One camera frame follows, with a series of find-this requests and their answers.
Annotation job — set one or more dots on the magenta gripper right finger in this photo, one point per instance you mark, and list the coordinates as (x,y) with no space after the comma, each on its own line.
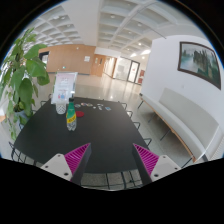
(152,167)

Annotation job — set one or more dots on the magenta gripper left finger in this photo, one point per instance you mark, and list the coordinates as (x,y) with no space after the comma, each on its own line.
(70,166)

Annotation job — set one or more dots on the green plastic water bottle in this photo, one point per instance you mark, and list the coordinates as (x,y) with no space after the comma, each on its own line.
(71,116)

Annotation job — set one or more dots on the red round coaster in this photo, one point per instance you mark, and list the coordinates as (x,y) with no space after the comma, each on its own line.
(79,113)

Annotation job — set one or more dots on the black table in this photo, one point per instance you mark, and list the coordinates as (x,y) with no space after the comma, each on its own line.
(111,134)

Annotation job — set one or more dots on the clear patterned glass cup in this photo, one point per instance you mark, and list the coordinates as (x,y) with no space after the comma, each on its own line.
(61,108)

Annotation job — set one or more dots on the white long bench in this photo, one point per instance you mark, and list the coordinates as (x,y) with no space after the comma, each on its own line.
(196,128)

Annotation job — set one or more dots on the blue small card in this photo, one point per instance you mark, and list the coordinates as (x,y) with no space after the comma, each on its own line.
(107,108)

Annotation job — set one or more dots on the white sign stand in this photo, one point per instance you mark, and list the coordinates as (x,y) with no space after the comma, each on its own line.
(64,87)

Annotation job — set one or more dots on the green leafy potted plant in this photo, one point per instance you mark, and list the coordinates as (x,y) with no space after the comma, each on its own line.
(22,72)

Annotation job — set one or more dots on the framed landscape painting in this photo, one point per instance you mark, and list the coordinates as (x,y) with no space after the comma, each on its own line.
(199,60)

